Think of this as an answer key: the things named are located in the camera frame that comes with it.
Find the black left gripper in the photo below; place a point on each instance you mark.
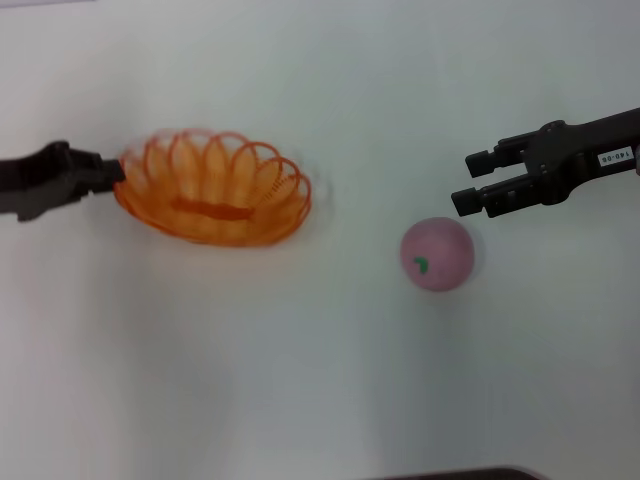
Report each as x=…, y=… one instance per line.
x=35, y=180

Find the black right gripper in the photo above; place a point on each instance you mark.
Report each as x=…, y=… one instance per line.
x=575, y=160

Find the pink peach with green leaf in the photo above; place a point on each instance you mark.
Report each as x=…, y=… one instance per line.
x=440, y=252

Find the dark robot torso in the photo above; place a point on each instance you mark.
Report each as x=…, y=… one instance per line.
x=465, y=473

